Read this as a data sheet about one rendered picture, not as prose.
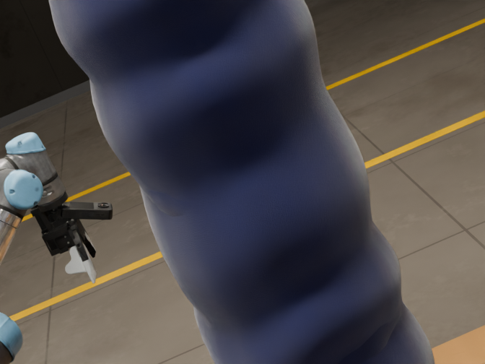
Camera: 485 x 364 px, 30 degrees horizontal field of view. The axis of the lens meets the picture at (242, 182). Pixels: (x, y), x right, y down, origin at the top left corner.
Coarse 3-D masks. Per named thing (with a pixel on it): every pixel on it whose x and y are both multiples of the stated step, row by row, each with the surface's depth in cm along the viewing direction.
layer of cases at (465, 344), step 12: (468, 336) 299; (480, 336) 297; (432, 348) 300; (444, 348) 298; (456, 348) 295; (468, 348) 293; (480, 348) 291; (444, 360) 292; (456, 360) 290; (468, 360) 287; (480, 360) 285
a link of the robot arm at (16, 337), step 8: (0, 320) 120; (8, 320) 121; (0, 328) 119; (8, 328) 120; (16, 328) 121; (0, 336) 119; (8, 336) 120; (16, 336) 121; (0, 344) 118; (8, 344) 119; (16, 344) 121; (0, 352) 118; (8, 352) 119; (16, 352) 122; (0, 360) 118; (8, 360) 120
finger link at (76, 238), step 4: (76, 232) 201; (72, 236) 201; (76, 236) 200; (80, 236) 202; (76, 240) 200; (80, 240) 200; (76, 244) 200; (80, 244) 200; (80, 248) 200; (84, 248) 201; (80, 252) 200; (84, 252) 200; (80, 256) 200; (84, 256) 200; (84, 260) 200
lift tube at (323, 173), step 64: (64, 0) 81; (128, 0) 77; (192, 0) 77; (256, 0) 81; (128, 64) 81; (192, 64) 79; (256, 64) 81; (128, 128) 84; (192, 128) 81; (256, 128) 83; (320, 128) 87; (192, 192) 86; (256, 192) 84; (320, 192) 86; (192, 256) 89; (256, 256) 86; (320, 256) 88; (384, 256) 95; (256, 320) 90; (320, 320) 89; (384, 320) 94
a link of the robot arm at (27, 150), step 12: (12, 144) 194; (24, 144) 193; (36, 144) 195; (12, 156) 194; (24, 156) 194; (36, 156) 195; (48, 156) 199; (24, 168) 193; (36, 168) 195; (48, 168) 197; (48, 180) 197
